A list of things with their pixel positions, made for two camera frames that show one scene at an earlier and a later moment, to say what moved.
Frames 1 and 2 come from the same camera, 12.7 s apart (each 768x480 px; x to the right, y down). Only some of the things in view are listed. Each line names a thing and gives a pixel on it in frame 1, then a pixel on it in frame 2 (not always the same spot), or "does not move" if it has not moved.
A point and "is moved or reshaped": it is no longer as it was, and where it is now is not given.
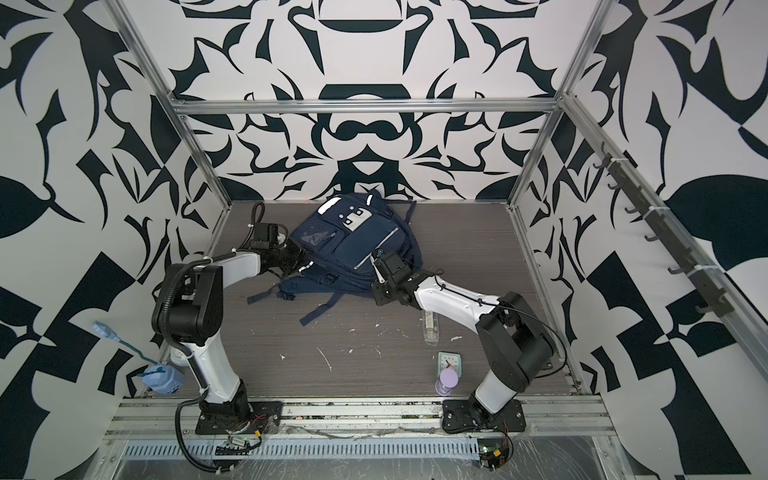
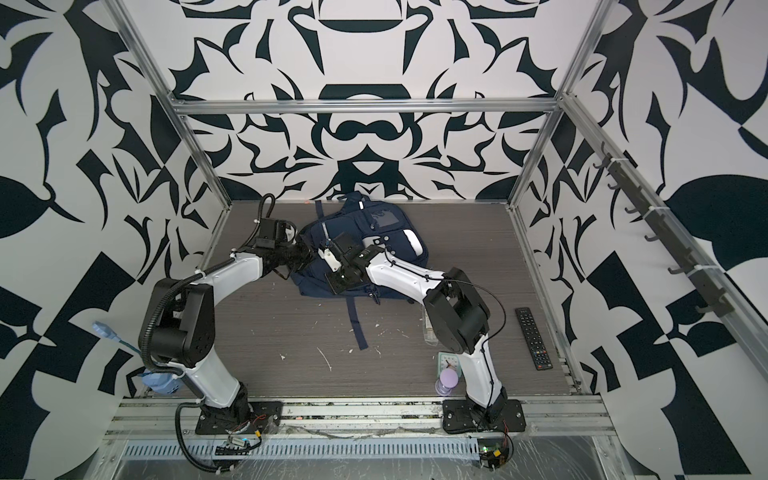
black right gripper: x=378 y=297 to x=334 y=286
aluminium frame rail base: x=161 y=439 does not move
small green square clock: x=449 y=360 does not move
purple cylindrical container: x=449 y=379 does not move
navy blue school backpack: x=341 y=239 is moved or reshaped
